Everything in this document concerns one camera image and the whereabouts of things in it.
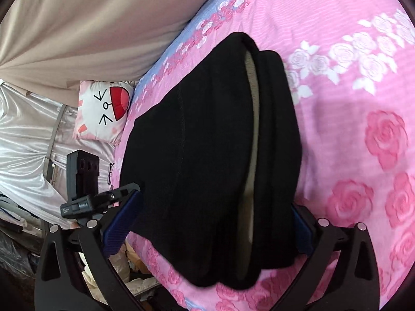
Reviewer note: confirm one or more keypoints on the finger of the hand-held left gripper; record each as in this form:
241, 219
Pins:
124, 189

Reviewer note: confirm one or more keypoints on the black pants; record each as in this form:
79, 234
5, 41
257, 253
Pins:
201, 155

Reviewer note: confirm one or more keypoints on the clear plastic bag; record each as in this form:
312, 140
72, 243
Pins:
16, 249

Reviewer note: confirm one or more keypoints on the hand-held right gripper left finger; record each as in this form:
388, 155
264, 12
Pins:
118, 223

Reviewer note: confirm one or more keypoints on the white cat face pillow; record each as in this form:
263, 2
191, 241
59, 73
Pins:
97, 113

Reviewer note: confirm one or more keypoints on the pink floral bedsheet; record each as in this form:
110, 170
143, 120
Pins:
340, 103

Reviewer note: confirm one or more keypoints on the cream cloth pile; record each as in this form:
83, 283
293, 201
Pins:
129, 265

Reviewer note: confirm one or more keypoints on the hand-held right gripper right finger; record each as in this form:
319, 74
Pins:
303, 233

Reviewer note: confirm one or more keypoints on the beige curtain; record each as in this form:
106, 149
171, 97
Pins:
97, 22

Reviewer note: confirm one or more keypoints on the white satin curtain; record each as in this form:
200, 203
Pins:
26, 142

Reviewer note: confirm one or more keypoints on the black-framed eyeglasses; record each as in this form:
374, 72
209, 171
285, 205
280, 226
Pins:
110, 172

